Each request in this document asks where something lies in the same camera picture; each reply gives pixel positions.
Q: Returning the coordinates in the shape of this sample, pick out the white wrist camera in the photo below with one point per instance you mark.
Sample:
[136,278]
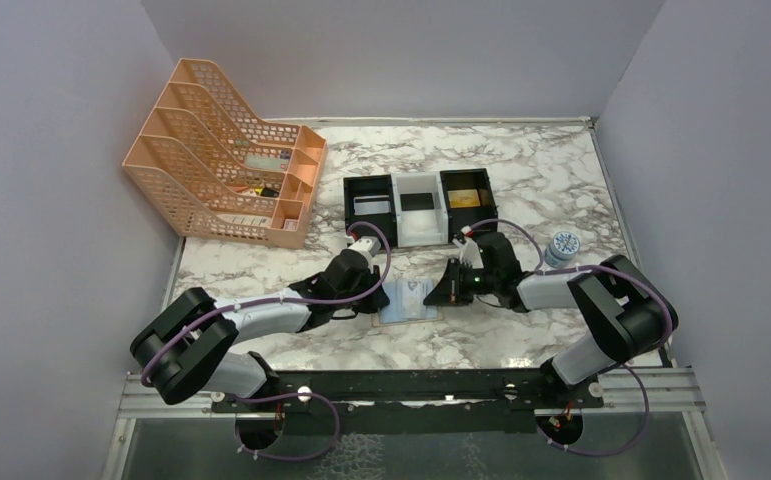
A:
[468,250]
[367,246]

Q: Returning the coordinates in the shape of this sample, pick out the black right tray bin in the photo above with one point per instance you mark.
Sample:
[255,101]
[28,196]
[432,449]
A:
[457,218]

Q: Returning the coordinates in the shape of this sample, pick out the peach plastic file organizer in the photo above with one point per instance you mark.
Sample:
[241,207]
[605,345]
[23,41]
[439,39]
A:
[171,160]

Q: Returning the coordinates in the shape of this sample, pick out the black card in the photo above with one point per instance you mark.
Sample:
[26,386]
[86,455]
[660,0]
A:
[417,201]

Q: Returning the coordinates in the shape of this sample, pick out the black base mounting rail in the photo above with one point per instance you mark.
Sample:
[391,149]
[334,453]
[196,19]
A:
[408,401]

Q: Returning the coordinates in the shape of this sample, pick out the gold card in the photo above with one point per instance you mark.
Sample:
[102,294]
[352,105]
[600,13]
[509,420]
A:
[464,198]

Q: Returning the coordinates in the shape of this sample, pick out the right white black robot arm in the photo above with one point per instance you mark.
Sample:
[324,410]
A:
[624,313]

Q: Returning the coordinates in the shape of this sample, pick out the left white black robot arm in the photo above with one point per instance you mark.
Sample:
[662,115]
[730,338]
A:
[185,348]

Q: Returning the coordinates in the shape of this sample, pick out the silver VIP card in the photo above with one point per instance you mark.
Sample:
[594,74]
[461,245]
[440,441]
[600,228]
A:
[409,301]
[371,205]

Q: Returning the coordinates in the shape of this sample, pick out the items in organizer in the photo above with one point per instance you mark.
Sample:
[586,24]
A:
[255,172]

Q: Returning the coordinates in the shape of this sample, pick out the black left tray bin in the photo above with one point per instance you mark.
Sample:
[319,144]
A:
[371,185]

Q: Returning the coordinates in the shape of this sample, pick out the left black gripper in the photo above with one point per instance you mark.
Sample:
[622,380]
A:
[373,303]

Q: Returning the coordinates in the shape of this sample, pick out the white middle tray bin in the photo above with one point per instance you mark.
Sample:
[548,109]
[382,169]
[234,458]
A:
[420,211]

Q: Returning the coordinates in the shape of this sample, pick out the black tray bin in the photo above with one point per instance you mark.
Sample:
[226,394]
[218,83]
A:
[371,185]
[457,218]

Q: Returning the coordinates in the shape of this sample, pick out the blue white round tin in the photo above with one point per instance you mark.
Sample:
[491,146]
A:
[561,249]

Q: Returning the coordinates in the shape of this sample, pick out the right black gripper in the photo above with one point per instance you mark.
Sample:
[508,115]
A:
[448,291]

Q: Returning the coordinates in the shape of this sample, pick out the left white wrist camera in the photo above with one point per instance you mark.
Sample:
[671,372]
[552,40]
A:
[367,246]

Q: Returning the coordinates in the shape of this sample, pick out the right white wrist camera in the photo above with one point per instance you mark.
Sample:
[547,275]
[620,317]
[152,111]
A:
[468,250]

